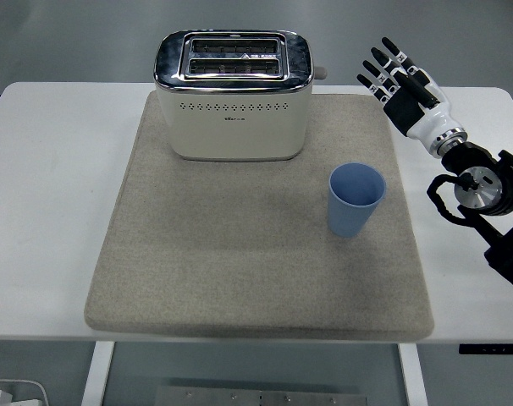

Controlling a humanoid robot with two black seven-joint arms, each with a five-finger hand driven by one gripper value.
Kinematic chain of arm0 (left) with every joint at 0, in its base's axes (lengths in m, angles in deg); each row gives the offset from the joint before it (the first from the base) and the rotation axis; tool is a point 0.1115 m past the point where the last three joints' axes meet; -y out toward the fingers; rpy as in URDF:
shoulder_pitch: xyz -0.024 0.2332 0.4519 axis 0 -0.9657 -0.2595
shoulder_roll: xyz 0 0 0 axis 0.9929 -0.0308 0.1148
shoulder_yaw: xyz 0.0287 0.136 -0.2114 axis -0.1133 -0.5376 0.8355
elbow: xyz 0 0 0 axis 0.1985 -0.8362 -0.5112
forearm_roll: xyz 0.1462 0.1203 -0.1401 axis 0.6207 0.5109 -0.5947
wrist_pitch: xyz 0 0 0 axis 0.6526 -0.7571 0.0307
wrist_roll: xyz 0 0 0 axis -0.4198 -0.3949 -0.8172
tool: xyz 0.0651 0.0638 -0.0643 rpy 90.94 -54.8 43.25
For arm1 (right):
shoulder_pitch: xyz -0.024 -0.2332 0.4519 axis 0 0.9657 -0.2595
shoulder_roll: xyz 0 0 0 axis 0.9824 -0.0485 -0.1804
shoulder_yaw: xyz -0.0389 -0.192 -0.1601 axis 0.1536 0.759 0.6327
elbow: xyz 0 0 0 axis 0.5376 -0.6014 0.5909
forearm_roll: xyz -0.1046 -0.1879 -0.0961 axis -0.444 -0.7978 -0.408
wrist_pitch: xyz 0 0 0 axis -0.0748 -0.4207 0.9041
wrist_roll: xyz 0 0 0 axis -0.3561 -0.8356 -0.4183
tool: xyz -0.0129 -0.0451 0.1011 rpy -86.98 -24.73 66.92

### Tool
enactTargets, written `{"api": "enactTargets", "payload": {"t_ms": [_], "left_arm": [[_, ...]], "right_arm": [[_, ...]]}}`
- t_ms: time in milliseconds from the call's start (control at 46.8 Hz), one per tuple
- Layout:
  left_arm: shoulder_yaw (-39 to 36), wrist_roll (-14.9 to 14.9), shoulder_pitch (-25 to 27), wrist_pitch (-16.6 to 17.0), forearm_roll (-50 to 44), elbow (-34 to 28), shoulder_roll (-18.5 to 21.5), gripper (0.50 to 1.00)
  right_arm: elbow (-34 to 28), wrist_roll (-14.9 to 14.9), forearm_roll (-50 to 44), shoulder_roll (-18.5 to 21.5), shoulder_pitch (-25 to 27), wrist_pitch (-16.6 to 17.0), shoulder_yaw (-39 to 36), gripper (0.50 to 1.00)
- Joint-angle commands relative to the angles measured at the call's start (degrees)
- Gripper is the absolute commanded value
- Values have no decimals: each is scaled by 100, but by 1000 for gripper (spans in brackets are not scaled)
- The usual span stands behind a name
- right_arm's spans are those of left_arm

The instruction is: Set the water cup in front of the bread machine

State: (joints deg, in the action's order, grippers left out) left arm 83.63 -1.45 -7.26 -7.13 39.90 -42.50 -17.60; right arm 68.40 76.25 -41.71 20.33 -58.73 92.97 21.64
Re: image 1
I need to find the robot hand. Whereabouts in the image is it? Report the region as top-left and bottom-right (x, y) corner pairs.
(356, 36), (461, 156)

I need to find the blue ribbed plastic cup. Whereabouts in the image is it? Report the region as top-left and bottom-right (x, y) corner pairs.
(327, 162), (387, 239)

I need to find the cream toaster with chrome lid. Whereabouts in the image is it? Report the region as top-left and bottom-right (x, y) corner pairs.
(153, 28), (328, 162)

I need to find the beige fabric mat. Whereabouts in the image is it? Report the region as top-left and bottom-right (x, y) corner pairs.
(83, 91), (435, 339)

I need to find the black table control panel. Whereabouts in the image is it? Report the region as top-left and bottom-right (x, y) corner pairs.
(458, 343), (513, 355)

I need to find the white table leg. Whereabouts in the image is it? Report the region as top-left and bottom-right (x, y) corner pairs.
(79, 340), (116, 406)
(398, 343), (429, 406)

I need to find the grey metal plate with screws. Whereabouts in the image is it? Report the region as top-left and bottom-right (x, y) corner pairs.
(153, 384), (370, 406)

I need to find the white plastic tray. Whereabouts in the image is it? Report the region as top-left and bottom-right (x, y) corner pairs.
(0, 379), (50, 406)

